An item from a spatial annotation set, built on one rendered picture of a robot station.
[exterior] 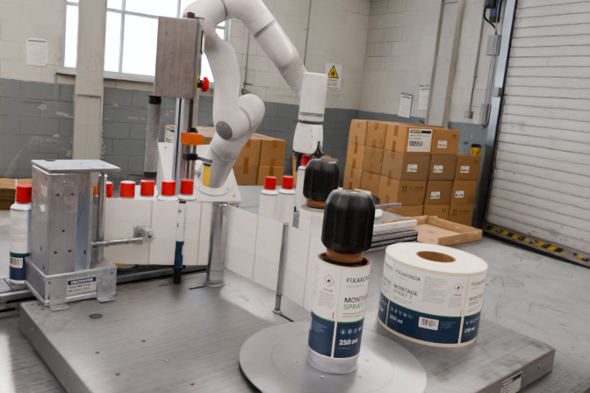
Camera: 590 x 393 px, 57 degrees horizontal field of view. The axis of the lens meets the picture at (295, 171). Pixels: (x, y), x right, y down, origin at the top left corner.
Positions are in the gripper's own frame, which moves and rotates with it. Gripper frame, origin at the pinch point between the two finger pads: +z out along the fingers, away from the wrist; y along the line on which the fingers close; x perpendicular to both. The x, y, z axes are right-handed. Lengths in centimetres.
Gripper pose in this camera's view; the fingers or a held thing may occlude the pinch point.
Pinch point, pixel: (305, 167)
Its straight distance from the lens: 181.5
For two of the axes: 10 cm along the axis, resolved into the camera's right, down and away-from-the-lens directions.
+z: -1.0, 9.9, 1.4
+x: 7.5, -0.2, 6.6
